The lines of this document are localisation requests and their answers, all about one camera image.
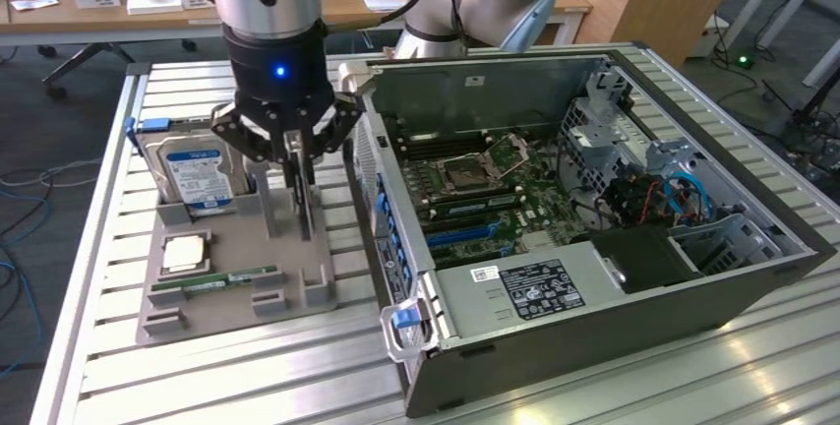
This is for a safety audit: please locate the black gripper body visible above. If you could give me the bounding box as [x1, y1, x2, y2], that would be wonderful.
[221, 26, 337, 119]

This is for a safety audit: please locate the graphics card with metal bracket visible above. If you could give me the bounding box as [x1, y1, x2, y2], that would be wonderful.
[285, 132, 316, 245]

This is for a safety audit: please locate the hard disk with blue rails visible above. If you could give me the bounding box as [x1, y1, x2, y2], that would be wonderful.
[123, 117, 249, 220]

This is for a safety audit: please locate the wooden office desk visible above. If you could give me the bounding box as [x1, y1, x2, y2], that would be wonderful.
[232, 0, 592, 60]
[0, 0, 257, 60]

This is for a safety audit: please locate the CPU socket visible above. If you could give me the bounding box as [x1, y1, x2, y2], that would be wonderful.
[440, 152, 500, 195]

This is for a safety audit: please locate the grey parts rack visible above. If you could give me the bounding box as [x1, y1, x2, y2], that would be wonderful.
[133, 149, 340, 347]

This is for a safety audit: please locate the green RAM stick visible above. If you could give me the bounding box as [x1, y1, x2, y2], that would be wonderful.
[148, 266, 281, 294]
[429, 193, 520, 219]

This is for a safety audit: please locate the silver CPU chip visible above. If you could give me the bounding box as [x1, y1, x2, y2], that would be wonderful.
[160, 236, 207, 273]

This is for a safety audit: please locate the metal socket cover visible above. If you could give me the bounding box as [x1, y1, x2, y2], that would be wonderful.
[484, 133, 533, 175]

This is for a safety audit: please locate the black chair base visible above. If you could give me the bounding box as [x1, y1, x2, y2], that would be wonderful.
[39, 38, 199, 99]

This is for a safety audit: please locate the blue expansion slot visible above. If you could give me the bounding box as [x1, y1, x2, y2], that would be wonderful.
[425, 225, 500, 249]

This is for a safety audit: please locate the green motherboard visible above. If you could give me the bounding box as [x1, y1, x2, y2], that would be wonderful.
[399, 134, 592, 269]

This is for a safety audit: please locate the silver metal drive cage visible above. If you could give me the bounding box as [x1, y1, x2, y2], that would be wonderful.
[560, 64, 661, 200]

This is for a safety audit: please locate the grey power supply unit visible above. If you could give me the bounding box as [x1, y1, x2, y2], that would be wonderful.
[432, 242, 631, 342]

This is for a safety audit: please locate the wooden cabinet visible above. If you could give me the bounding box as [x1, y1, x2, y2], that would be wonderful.
[544, 0, 753, 65]

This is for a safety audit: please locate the open black PC case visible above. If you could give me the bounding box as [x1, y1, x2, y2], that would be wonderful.
[337, 48, 840, 419]

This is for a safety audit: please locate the small white box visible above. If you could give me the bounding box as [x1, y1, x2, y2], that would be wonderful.
[699, 11, 733, 60]

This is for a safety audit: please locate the black wire bundle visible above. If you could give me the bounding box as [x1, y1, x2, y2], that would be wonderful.
[599, 177, 651, 227]

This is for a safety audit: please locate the blue floor cable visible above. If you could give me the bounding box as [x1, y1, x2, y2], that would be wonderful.
[0, 188, 51, 377]

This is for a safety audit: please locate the blue disk wire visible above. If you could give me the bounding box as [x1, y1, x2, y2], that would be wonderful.
[660, 172, 716, 227]

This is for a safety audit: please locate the silver disk bay bracket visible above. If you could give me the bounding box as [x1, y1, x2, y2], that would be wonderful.
[665, 212, 789, 278]

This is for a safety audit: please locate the white table frame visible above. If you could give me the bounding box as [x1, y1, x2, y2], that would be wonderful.
[717, 0, 840, 87]

